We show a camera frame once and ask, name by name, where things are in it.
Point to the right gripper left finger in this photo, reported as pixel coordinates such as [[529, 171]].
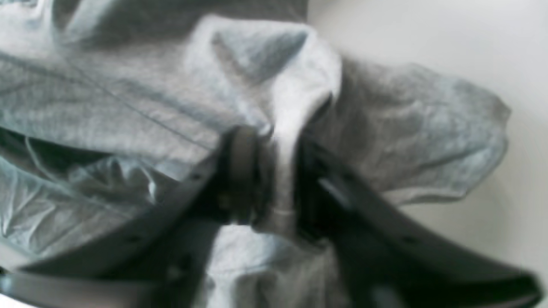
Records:
[[158, 259]]

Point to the grey Hugging Face T-shirt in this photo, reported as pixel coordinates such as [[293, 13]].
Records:
[[107, 103]]

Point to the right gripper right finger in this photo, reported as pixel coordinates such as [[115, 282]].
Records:
[[386, 259]]

